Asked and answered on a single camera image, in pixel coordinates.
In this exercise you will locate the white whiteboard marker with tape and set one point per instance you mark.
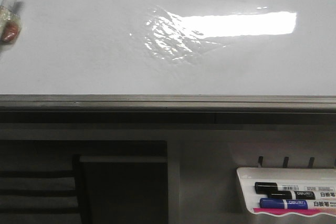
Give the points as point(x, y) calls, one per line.
point(10, 21)

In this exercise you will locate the black metal hook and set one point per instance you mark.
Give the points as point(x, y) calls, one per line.
point(311, 162)
point(285, 162)
point(260, 161)

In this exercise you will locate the white whiteboard with grey frame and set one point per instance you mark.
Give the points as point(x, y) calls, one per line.
point(171, 61)

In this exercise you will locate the black capped whiteboard marker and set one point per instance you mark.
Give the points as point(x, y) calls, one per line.
point(264, 187)

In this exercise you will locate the white plastic marker tray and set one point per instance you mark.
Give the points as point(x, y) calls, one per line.
point(292, 178)

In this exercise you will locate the blue capped whiteboard marker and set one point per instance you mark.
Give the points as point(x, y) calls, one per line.
point(296, 204)

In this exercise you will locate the dark chair with slats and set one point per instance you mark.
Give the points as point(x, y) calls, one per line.
point(44, 190)

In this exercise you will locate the pink whiteboard marker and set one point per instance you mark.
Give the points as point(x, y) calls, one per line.
point(307, 212)

